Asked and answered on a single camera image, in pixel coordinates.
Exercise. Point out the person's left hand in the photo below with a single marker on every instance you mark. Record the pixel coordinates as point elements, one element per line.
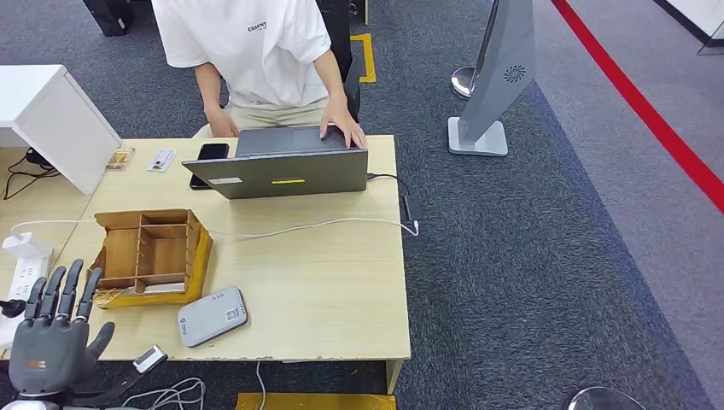
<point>340,117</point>

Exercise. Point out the white power strip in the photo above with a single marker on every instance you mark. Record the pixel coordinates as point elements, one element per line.
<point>20,277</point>

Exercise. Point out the yellow floor tape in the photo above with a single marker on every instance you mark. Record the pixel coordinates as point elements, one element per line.
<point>369,56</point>
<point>317,403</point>

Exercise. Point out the grey sign stand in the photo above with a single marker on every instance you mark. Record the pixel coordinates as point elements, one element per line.
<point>499,73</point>

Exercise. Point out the person's right forearm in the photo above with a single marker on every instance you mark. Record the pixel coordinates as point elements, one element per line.
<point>209,87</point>

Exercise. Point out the white ID card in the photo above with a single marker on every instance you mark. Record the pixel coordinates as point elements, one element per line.
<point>162,161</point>

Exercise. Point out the person's right hand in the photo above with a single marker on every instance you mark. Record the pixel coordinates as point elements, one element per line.
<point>220,124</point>

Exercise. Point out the black bag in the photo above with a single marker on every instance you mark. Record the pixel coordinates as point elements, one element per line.
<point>107,16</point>

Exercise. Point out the black office chair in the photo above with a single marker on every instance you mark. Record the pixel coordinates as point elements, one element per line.
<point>353,85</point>

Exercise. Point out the small black dongle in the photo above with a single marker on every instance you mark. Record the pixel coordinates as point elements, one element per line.
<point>412,207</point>

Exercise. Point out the red floor tape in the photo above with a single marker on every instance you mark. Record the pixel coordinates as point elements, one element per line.
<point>650,113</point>

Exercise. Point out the person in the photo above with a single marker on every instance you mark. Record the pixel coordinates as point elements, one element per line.
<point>249,62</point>

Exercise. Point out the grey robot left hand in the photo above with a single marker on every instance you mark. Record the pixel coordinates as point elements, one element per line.
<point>51,356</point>

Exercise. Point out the grey laptop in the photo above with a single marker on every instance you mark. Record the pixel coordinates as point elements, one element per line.
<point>274,178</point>

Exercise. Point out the black smartphone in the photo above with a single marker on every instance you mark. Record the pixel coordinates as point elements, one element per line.
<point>212,151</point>

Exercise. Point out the white charger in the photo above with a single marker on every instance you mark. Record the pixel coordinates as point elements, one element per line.
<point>25,246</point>

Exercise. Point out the pale wrist camera on bracket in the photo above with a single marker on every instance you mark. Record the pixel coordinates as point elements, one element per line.
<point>150,359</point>

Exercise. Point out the chrome stanchion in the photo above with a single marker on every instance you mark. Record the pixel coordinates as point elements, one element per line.
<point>463,82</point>
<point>605,400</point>

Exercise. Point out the white cabinet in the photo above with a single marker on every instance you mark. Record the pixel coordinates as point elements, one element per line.
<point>62,124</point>

